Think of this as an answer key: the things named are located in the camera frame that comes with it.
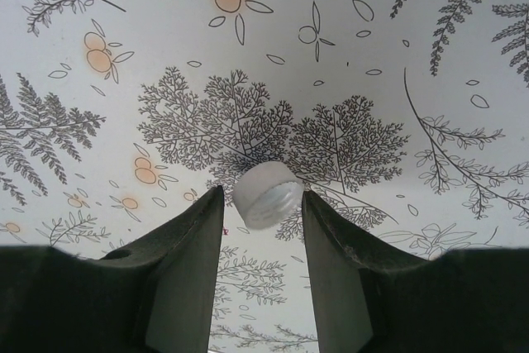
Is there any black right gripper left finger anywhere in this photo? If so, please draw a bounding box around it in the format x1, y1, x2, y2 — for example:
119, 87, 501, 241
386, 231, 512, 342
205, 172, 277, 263
0, 184, 226, 353

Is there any small white bottle cap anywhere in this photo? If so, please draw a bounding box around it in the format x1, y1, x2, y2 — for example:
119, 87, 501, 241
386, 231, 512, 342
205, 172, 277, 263
233, 161, 305, 230

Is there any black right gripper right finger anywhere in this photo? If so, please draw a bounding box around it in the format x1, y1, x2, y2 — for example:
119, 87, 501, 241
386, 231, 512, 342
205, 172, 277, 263
302, 189, 529, 353

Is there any floral patterned table mat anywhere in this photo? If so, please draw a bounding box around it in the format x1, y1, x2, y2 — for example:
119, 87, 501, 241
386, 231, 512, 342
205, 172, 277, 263
0, 0, 529, 353

